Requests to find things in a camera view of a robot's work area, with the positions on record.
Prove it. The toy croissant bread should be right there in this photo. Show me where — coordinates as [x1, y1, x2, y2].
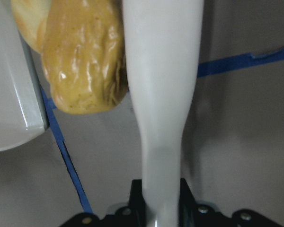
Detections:
[10, 0, 52, 53]

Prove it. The brown wrinkled potato toy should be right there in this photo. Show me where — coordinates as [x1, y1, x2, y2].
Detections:
[41, 0, 128, 114]

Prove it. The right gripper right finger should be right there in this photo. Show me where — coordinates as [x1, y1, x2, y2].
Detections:
[178, 178, 197, 227]

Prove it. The white plastic dustpan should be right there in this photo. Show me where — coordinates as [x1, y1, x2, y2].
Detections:
[0, 0, 47, 151]

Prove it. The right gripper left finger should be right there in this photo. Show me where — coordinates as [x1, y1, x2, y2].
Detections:
[128, 179, 146, 227]

